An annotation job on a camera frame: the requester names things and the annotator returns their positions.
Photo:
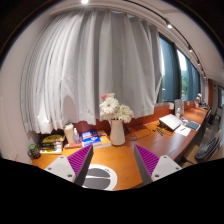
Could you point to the black pen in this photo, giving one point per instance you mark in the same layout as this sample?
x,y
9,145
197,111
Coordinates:
x,y
161,133

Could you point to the grey office chair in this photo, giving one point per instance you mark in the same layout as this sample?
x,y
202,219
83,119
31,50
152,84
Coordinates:
x,y
207,151

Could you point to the small clear bottle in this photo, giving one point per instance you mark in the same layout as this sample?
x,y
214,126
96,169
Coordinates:
x,y
76,136

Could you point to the white cylindrical container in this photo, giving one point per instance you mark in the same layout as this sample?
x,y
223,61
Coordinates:
x,y
69,132

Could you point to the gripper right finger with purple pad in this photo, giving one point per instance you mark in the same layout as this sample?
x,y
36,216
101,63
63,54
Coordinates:
x,y
153,167

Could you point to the white curtain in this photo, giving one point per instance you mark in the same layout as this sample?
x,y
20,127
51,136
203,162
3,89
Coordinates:
x,y
80,56

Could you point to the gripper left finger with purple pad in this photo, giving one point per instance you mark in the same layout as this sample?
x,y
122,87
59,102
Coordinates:
x,y
74,167

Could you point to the blue box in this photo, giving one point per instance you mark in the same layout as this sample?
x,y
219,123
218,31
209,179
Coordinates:
x,y
90,138

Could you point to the white paper sheet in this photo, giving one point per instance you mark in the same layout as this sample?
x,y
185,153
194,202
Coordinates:
x,y
183,130

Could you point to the silver laptop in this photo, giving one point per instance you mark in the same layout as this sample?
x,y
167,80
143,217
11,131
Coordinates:
x,y
171,121

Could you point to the dark green jar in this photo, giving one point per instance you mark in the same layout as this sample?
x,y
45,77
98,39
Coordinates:
x,y
33,151

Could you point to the stack of yellow books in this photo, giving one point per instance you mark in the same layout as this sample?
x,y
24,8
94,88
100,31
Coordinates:
x,y
51,144

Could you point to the orange book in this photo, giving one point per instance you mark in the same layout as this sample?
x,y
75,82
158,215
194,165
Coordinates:
x,y
105,140

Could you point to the round white grey mouse pad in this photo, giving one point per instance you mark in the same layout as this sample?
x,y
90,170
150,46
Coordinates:
x,y
100,177

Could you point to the white ceramic vase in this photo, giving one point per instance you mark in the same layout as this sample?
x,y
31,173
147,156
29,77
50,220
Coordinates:
x,y
117,136

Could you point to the white and pink flowers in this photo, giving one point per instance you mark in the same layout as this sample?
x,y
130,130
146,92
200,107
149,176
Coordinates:
x,y
111,109

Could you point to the dark notebook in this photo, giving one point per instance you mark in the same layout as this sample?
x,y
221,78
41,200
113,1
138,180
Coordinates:
x,y
193,125

